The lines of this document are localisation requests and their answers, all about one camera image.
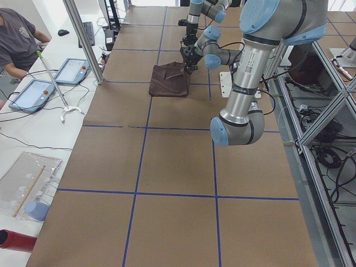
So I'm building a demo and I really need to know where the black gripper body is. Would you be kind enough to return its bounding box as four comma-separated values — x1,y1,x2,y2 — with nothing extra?
182,46,202,68
182,23,198,45

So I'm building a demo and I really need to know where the dark brown t-shirt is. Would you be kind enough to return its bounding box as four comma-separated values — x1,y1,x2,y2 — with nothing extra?
149,62,190,97

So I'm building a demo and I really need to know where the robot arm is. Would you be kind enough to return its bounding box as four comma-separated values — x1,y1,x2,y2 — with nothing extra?
182,1,328,146
178,0,232,46

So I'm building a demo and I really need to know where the black keyboard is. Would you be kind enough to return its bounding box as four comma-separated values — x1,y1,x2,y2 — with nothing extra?
83,22,95,46

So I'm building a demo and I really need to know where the far blue teach pendant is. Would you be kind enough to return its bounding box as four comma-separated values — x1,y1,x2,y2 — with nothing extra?
55,58,90,86

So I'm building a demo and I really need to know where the blue teach pendant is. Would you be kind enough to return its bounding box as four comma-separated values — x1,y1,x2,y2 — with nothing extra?
8,79,55,113
55,58,90,86

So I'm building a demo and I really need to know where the black computer mouse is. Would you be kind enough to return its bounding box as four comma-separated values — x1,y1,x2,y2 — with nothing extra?
57,29,70,37

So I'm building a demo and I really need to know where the reacher grabber stick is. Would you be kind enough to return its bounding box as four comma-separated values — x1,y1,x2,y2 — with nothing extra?
36,50,85,124

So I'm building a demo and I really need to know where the near blue teach pendant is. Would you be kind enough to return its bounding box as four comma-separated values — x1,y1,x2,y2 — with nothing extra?
8,79,55,113

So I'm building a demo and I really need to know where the person in grey shirt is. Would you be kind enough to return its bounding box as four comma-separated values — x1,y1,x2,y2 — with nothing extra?
1,8,51,80

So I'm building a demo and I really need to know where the clear plastic bag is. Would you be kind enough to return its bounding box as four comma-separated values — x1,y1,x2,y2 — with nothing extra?
1,152,62,222

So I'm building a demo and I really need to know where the light blue plastic cap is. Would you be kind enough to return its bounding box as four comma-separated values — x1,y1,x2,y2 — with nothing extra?
24,201,50,221

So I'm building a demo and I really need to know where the red cylinder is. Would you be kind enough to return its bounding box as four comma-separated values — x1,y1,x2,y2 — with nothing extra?
1,229,37,253

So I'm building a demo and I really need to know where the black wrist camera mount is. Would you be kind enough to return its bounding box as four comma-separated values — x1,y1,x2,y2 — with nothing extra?
178,19,188,27
180,45,195,62

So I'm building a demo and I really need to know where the black braided left cable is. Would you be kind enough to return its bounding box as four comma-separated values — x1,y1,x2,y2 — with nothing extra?
216,41,276,116

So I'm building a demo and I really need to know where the aluminium frame rail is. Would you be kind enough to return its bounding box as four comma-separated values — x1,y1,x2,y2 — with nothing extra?
270,36,355,266

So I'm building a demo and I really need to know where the aluminium frame post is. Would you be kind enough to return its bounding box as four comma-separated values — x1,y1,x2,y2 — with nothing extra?
63,0,104,85

